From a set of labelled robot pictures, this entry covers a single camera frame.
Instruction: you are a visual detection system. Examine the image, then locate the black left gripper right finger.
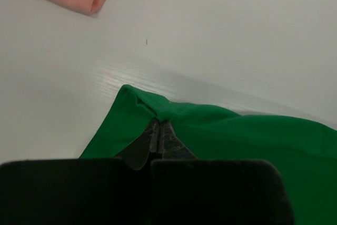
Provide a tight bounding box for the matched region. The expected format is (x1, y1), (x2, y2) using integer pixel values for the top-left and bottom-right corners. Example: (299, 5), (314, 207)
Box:
(157, 121), (198, 159)

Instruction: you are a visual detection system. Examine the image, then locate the green t-shirt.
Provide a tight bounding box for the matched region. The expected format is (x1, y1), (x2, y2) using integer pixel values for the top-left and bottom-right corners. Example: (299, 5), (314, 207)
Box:
(82, 85), (336, 224)

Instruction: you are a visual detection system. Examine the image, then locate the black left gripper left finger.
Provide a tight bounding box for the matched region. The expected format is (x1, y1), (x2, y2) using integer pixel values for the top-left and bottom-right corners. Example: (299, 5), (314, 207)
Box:
(117, 118), (160, 171)

